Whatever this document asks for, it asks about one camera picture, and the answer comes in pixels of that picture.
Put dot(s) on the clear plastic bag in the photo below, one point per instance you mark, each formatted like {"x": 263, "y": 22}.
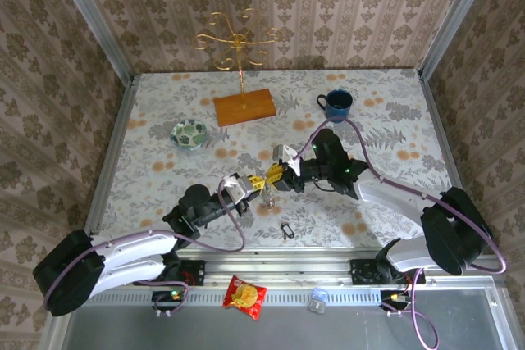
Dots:
{"x": 268, "y": 200}

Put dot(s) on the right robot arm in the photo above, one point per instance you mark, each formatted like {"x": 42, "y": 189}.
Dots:
{"x": 389, "y": 198}

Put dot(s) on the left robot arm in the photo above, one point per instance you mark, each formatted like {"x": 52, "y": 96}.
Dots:
{"x": 131, "y": 243}

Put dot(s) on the dark blue mug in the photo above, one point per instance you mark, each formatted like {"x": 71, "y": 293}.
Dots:
{"x": 338, "y": 114}

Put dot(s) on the gold hook stand wooden base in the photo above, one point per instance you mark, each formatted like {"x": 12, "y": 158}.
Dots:
{"x": 246, "y": 110}

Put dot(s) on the green leaf pattern bowl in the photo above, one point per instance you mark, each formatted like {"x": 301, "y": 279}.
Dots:
{"x": 188, "y": 134}

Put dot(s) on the small connector board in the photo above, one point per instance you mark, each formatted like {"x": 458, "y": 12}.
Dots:
{"x": 168, "y": 296}
{"x": 393, "y": 297}

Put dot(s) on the red snack packet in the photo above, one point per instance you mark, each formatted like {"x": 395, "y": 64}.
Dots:
{"x": 246, "y": 296}

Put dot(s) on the grey metal panel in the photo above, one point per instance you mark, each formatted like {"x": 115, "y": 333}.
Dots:
{"x": 287, "y": 333}

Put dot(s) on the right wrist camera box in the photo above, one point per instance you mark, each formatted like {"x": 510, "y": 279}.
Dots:
{"x": 285, "y": 155}

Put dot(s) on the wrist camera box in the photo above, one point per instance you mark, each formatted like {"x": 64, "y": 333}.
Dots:
{"x": 236, "y": 188}
{"x": 285, "y": 155}

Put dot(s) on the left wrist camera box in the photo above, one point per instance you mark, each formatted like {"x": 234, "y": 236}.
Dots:
{"x": 236, "y": 188}

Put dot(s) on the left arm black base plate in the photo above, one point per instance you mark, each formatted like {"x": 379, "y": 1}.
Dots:
{"x": 194, "y": 270}

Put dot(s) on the aluminium front rail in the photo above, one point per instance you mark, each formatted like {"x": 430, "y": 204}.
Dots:
{"x": 279, "y": 272}

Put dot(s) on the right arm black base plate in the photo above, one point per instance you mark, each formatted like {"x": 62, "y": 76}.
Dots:
{"x": 361, "y": 272}

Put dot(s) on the aluminium table side rail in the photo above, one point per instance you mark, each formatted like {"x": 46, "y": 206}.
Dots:
{"x": 119, "y": 128}
{"x": 439, "y": 128}

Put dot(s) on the aluminium frame post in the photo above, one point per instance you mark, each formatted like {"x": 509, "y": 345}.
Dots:
{"x": 455, "y": 18}
{"x": 94, "y": 26}

